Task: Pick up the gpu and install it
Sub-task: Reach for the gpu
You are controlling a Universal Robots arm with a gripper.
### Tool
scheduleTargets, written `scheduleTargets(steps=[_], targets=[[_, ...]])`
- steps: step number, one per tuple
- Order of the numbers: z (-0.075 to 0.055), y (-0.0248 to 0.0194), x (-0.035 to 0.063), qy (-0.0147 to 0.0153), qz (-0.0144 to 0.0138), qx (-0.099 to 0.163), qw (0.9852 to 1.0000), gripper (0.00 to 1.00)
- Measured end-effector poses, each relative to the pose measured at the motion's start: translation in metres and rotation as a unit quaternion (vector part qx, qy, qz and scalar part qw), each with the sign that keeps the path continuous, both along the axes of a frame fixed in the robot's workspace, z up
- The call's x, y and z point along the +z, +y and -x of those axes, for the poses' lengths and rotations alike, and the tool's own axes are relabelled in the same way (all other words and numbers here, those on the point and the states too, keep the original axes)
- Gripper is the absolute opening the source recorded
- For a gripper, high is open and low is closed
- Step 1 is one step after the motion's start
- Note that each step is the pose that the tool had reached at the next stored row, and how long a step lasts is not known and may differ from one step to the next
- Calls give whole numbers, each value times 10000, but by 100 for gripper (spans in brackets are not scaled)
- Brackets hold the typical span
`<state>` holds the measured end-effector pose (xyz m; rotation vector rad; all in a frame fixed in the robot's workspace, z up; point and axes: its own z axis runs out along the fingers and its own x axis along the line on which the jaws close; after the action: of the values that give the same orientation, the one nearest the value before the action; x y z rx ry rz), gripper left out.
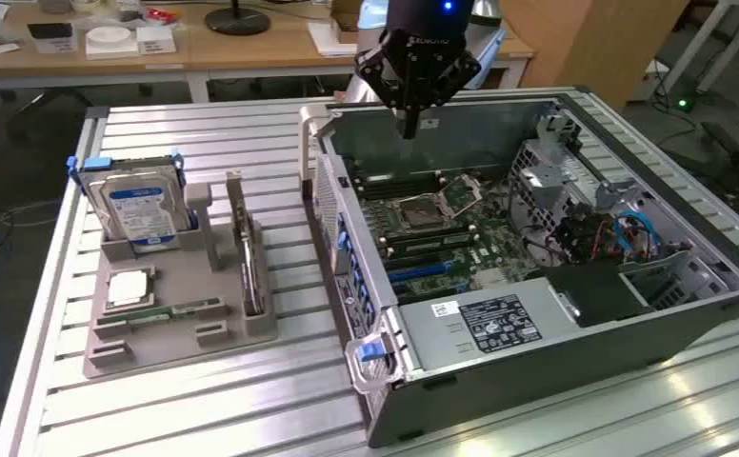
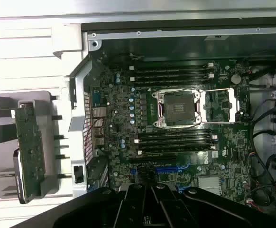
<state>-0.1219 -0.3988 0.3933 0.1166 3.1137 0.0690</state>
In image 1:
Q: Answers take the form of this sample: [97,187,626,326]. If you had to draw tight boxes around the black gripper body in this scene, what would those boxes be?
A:
[379,0,472,99]

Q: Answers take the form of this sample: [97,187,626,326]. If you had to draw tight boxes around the green graphics card with bracket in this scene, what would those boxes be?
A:
[224,169,271,319]

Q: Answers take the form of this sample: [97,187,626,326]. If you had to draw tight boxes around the white paper stack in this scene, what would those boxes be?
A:
[305,20,360,59]

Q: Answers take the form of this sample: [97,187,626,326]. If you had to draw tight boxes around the wooden desk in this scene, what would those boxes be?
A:
[0,0,192,91]
[188,0,536,82]

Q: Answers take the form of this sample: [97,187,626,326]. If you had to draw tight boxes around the metal socket cover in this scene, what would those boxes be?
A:
[436,172,484,211]

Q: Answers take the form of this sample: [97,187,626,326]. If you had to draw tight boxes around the wooden cabinet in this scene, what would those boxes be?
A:
[519,0,693,109]

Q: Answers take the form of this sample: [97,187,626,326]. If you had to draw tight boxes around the black round lamp base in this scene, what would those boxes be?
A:
[203,0,273,36]

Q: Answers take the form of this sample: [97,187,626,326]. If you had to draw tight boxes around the metal disk bay cage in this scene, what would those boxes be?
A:
[507,136,600,230]

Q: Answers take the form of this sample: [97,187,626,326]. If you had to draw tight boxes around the CPU socket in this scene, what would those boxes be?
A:
[396,194,448,230]

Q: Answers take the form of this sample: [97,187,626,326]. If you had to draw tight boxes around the plain white labelled box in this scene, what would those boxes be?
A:
[135,24,176,56]

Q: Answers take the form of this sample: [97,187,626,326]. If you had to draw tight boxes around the green motherboard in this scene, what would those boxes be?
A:
[348,166,540,307]

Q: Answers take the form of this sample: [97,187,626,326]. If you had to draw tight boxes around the blue expansion slot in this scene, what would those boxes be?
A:
[384,263,455,284]

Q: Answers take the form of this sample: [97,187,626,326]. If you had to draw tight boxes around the white box round insert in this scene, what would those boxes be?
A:
[84,25,144,62]

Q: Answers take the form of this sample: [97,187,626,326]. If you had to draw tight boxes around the black chair base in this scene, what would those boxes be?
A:
[699,120,739,215]

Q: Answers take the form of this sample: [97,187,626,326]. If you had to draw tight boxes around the silver hard disk blue label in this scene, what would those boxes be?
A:
[85,172,179,248]

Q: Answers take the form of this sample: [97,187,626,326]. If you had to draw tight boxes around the hard disk drive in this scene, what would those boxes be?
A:
[65,149,188,239]

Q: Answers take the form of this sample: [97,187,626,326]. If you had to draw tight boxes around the white box black lid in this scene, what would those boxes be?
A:
[25,21,81,55]

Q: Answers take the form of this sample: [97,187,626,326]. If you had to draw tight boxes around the grey power supply unit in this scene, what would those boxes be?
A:
[396,277,586,373]

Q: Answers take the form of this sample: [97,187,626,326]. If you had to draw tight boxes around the blue case latch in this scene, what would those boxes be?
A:
[356,341,388,367]

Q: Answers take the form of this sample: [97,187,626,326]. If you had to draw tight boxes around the silver CPU chip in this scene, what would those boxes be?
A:
[105,272,153,307]

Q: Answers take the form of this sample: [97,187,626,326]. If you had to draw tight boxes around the green RAM stick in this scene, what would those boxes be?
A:
[100,298,224,326]

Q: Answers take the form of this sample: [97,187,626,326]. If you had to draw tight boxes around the grey printed parts rack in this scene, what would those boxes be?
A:
[81,182,280,381]

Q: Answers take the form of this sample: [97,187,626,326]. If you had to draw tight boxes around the black open PC case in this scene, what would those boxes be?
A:
[297,92,739,449]

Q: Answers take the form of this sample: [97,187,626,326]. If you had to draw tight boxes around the black wire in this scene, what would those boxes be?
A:
[499,178,575,268]

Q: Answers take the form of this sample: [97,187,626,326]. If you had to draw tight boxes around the white table frame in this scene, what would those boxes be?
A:
[659,0,739,130]

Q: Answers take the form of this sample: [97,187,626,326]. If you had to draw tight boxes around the red wire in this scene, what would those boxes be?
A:
[595,222,620,261]

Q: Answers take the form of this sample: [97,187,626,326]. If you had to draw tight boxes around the blue wire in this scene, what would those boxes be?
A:
[615,210,664,262]

